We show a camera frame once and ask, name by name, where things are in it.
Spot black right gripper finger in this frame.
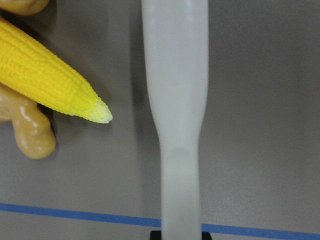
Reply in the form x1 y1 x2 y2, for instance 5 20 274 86
149 231 213 240

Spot beige brush black bristles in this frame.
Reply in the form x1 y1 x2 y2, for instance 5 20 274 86
141 0 209 235

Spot brown toy potato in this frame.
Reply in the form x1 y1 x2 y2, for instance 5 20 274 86
0 0 50 16

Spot yellow toy corn cob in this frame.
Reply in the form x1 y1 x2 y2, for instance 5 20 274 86
0 18 113 124

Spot toy ginger root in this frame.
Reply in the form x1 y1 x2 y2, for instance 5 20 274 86
0 84 56 160

